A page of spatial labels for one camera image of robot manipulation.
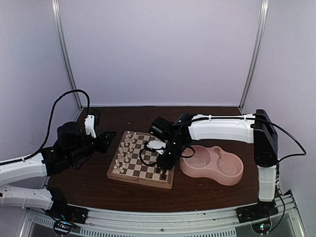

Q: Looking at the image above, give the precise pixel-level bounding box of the wooden chess board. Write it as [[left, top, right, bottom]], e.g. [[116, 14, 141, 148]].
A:
[[107, 132, 174, 189]]

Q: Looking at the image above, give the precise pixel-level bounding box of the pink plastic double bowl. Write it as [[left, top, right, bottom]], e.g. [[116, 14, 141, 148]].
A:
[[179, 145, 244, 186]]

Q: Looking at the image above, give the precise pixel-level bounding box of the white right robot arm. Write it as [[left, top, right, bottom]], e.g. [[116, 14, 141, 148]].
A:
[[144, 110, 278, 218]]

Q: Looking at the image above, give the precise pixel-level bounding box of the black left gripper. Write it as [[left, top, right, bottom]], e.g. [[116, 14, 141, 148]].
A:
[[68, 129, 116, 163]]

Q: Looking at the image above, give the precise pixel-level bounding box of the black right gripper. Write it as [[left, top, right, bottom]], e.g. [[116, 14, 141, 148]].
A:
[[156, 140, 186, 171]]

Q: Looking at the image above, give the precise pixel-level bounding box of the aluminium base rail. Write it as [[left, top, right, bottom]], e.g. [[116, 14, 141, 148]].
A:
[[18, 194, 307, 237]]

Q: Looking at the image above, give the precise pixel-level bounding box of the aluminium frame post right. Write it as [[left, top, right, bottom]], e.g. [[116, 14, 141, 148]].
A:
[[238, 0, 269, 114]]

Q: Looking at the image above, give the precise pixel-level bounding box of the aluminium frame post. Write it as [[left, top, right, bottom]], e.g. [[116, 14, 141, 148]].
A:
[[52, 0, 83, 112], [238, 0, 269, 114]]

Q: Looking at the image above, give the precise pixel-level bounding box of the dark chess piece eleventh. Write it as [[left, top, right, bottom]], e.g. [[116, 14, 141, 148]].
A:
[[161, 170, 166, 180]]

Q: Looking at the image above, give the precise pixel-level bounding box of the white chess pieces row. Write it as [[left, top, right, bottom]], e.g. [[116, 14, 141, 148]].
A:
[[113, 131, 139, 176]]

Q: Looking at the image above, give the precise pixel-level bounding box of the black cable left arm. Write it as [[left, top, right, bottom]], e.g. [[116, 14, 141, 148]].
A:
[[20, 89, 91, 163]]

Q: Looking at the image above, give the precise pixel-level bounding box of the aluminium frame post left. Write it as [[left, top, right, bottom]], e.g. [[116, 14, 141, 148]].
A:
[[52, 0, 83, 112]]

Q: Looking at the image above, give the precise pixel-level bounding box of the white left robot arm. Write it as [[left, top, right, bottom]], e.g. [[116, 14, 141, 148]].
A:
[[0, 113, 117, 219]]

